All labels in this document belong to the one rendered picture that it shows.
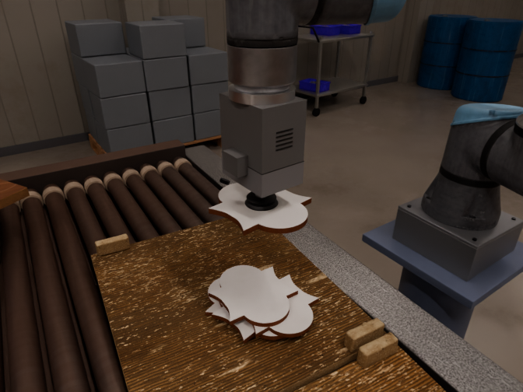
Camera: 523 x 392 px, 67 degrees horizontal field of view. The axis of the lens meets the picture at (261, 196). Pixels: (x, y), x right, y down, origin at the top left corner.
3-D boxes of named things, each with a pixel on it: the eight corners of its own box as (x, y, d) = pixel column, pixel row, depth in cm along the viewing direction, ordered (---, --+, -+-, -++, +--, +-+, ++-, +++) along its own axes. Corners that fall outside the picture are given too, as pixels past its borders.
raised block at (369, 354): (387, 343, 56) (391, 329, 55) (398, 353, 55) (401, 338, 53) (355, 360, 54) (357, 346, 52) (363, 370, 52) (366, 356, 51)
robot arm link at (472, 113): (472, 155, 87) (491, 93, 81) (525, 181, 76) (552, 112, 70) (427, 160, 84) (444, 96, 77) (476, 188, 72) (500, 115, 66)
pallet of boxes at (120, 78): (197, 126, 430) (187, 15, 378) (232, 146, 377) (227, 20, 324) (90, 147, 375) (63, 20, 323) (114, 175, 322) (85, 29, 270)
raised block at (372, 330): (374, 329, 58) (377, 315, 57) (384, 337, 57) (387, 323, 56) (342, 344, 56) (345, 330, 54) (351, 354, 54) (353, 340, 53)
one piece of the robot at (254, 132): (191, 62, 43) (201, 194, 51) (237, 76, 37) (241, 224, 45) (262, 54, 49) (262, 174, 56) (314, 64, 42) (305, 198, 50)
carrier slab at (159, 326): (256, 215, 90) (256, 208, 89) (388, 343, 58) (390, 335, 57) (92, 261, 75) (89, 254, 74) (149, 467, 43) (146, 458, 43)
